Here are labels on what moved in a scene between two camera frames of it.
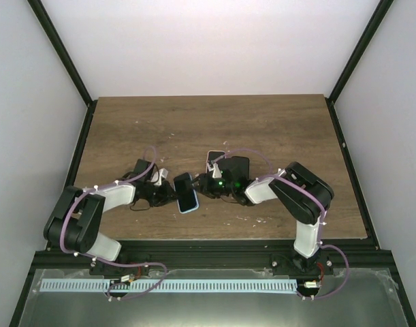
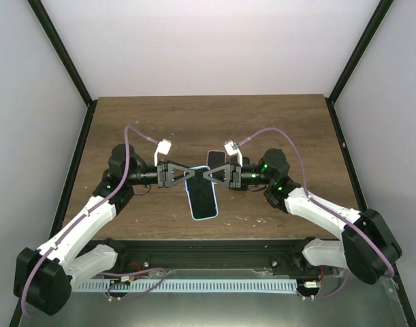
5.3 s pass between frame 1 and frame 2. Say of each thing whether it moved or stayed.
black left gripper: moved
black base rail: stayed
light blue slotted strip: stayed
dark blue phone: moved
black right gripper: moved
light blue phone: moved
